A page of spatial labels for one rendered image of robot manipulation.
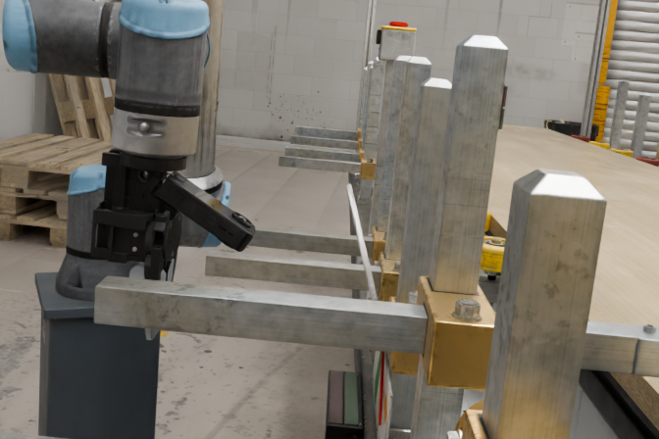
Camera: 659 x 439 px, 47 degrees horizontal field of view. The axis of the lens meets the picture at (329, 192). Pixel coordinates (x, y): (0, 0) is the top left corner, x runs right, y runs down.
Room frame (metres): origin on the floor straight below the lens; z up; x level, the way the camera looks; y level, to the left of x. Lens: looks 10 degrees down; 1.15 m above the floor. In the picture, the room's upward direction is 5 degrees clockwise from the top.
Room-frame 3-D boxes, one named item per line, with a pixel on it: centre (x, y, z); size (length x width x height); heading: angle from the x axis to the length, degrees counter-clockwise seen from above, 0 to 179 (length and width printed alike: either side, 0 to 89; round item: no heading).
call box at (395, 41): (1.61, -0.11, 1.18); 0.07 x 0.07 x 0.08; 0
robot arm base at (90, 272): (1.60, 0.49, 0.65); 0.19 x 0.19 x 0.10
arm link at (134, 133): (0.81, 0.19, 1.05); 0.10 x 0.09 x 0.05; 179
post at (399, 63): (1.35, -0.11, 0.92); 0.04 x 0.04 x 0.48; 0
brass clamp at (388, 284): (1.08, -0.11, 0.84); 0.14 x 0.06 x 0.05; 0
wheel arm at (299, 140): (2.81, -0.06, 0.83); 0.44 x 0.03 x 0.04; 90
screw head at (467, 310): (0.53, -0.11, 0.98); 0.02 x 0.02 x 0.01
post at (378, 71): (2.35, -0.11, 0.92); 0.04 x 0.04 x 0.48; 0
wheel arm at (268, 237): (1.31, -0.05, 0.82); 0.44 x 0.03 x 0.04; 90
